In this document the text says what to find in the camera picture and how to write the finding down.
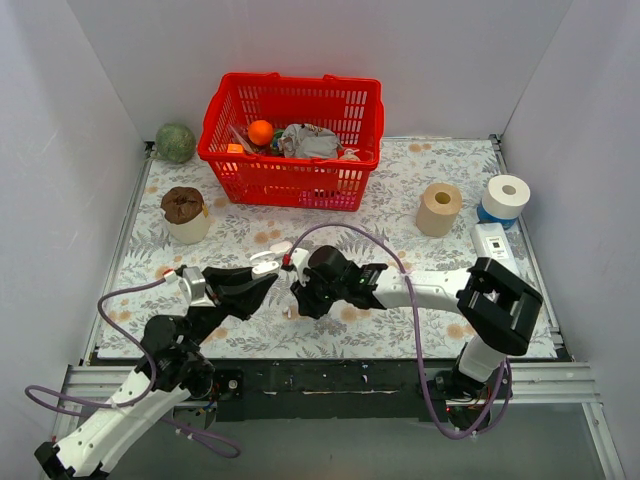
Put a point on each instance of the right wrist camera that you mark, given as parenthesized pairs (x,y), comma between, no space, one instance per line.
(297,261)

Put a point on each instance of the beige paper roll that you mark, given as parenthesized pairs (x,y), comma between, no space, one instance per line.
(439,207)

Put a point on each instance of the brown topped paper roll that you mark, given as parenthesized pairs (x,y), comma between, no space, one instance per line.
(186,214)

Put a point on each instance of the white rectangular box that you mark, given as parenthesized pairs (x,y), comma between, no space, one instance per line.
(490,240)

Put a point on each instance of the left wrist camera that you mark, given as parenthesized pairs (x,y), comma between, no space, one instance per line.
(191,283)

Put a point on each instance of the blue tape roll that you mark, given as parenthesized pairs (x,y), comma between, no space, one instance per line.
(484,217)

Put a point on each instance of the orange fruit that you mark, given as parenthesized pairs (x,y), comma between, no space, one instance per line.
(260,132)

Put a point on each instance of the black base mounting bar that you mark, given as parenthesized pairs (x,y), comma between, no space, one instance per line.
(312,389)

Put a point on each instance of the red plastic shopping basket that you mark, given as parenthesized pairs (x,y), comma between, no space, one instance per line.
(350,107)

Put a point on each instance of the white toilet paper roll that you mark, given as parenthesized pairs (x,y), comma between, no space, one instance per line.
(505,196)

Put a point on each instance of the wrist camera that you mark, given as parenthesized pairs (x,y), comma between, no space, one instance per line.
(297,261)
(191,283)

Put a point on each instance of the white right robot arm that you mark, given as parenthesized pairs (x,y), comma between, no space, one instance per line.
(501,307)

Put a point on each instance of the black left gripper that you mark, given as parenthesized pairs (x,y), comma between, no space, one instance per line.
(215,295)

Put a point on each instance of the crumpled silver foil bag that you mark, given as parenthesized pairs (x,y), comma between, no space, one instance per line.
(307,141)

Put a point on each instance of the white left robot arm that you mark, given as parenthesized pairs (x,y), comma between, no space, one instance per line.
(172,369)

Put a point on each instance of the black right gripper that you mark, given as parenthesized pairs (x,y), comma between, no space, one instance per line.
(306,300)

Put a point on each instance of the floral patterned table mat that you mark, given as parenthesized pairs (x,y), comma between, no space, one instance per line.
(383,229)

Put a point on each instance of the green textured ball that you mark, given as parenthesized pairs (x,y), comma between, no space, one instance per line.
(175,143)

